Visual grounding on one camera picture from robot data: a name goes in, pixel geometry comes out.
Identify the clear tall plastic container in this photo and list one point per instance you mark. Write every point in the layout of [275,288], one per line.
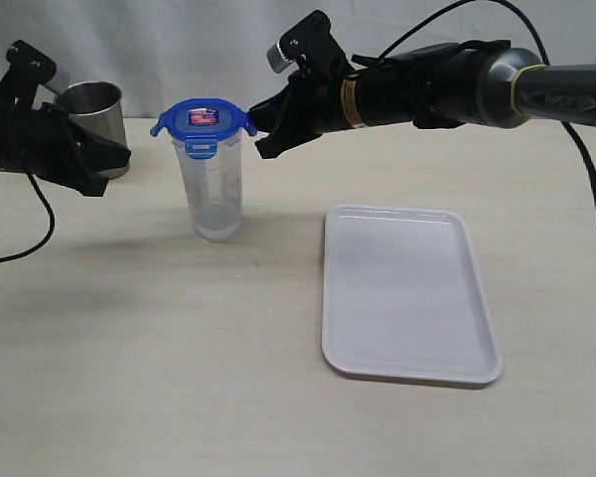
[211,173]

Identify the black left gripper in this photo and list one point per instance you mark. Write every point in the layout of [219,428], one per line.
[82,153]

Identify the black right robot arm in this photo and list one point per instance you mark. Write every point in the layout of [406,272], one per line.
[443,86]

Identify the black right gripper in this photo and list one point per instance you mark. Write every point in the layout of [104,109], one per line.
[320,96]

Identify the stainless steel cup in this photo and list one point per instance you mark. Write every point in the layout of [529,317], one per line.
[95,106]

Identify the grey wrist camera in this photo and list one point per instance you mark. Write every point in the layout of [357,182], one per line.
[59,82]
[277,58]

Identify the blue clip-lock lid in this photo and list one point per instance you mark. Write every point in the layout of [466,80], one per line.
[203,124]

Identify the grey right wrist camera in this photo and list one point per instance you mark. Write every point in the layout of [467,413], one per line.
[277,58]

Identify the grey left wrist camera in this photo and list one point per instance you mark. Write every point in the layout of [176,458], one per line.
[59,82]

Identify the white rectangular plastic tray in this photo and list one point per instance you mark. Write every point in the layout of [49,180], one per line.
[403,298]

